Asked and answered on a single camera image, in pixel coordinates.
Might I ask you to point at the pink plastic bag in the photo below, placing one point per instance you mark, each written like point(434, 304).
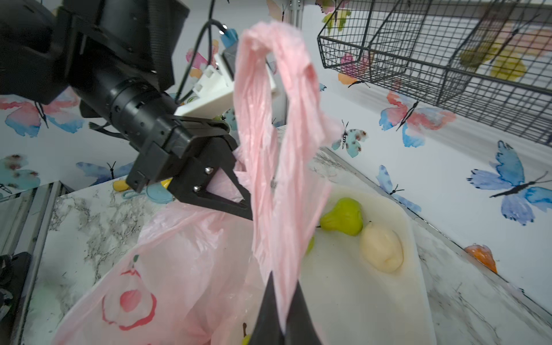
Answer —
point(225, 257)

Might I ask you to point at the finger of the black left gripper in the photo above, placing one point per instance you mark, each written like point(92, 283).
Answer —
point(207, 180)

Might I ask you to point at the white rectangular tray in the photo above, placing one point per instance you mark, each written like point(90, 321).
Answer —
point(350, 301)

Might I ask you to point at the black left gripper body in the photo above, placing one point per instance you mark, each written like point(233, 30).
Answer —
point(166, 143)

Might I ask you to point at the black wire wall basket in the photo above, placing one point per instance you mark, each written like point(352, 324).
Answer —
point(489, 61)

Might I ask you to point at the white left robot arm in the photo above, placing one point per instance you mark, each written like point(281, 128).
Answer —
point(117, 57)

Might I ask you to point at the yellow toy shovel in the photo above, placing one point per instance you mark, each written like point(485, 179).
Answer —
point(122, 186)

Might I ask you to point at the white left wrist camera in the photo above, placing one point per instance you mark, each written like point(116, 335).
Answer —
point(213, 92)

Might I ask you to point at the light blue toy scoop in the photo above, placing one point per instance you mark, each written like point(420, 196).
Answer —
point(156, 193)

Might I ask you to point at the green pear top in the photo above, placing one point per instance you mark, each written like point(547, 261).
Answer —
point(345, 217)

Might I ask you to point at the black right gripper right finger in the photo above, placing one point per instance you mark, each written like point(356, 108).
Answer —
point(299, 327)

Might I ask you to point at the beige pear top right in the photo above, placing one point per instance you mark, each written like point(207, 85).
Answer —
point(381, 247)

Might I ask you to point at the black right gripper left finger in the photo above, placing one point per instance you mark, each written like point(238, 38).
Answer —
point(267, 329)

